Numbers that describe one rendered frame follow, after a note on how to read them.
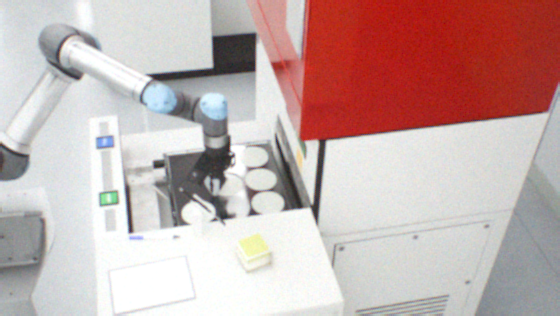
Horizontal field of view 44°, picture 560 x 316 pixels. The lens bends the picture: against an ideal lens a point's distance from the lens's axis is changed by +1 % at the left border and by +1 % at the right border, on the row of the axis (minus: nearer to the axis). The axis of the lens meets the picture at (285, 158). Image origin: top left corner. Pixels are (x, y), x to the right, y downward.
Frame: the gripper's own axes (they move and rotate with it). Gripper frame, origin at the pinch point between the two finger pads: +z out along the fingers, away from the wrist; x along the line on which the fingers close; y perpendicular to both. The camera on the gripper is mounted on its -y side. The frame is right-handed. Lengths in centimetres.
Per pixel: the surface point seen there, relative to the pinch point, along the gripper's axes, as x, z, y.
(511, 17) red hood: -63, -64, 44
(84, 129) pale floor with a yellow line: 146, 92, 70
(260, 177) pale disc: -6.9, 1.5, 15.9
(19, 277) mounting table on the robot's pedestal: 30, 10, -52
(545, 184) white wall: -76, 84, 168
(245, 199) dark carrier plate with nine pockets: -8.8, 1.5, 5.0
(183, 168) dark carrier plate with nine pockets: 15.9, 1.6, 4.8
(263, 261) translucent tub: -32.1, -8.3, -18.9
